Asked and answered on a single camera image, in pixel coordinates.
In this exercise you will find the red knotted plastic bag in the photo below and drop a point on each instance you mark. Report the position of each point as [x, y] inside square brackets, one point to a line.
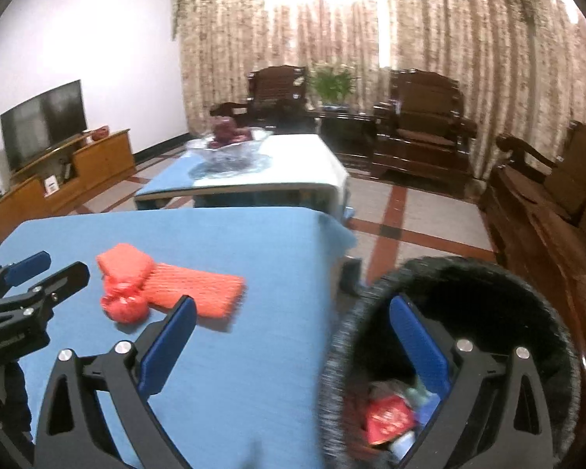
[124, 305]

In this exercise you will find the black-lined trash bin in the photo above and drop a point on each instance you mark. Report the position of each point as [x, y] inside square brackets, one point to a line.
[517, 298]

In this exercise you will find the dark wooden sofa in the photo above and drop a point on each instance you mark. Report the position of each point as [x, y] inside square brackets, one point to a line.
[556, 215]

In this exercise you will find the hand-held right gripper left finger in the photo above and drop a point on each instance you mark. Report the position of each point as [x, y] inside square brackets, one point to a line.
[168, 342]

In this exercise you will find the glass fruit bowl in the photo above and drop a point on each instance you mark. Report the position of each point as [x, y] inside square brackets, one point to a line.
[224, 156]

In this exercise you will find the beige patterned curtain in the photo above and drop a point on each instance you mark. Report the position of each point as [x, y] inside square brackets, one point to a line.
[493, 44]

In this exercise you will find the coffee table with cloth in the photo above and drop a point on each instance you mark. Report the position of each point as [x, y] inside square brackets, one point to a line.
[303, 166]

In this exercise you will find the orange foam net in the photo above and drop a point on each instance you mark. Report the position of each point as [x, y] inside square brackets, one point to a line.
[195, 290]

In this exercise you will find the dark red fruit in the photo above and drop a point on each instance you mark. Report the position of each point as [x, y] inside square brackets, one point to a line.
[227, 132]

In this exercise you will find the green potted plant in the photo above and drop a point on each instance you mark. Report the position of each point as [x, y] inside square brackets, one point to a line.
[332, 83]

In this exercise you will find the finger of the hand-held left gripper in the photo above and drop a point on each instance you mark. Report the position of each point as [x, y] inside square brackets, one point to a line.
[27, 268]
[63, 281]

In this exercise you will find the flat screen television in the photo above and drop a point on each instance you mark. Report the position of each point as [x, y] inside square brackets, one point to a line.
[44, 122]

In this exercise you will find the red printed packet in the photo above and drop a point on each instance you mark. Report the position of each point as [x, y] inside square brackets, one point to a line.
[388, 417]

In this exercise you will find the white card stand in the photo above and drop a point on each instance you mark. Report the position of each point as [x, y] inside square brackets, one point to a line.
[52, 185]

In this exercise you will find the dark wooden side table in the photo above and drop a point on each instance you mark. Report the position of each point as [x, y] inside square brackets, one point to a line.
[346, 129]

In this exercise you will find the wooden television cabinet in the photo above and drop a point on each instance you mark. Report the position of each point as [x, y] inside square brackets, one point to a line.
[102, 161]

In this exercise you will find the dark wooden armchair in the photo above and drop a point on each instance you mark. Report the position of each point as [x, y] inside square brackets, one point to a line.
[276, 93]
[425, 122]

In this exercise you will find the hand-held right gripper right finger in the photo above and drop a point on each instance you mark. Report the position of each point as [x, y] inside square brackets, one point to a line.
[420, 342]

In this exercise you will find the blue tablecloth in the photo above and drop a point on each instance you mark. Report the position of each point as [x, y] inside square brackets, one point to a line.
[263, 254]

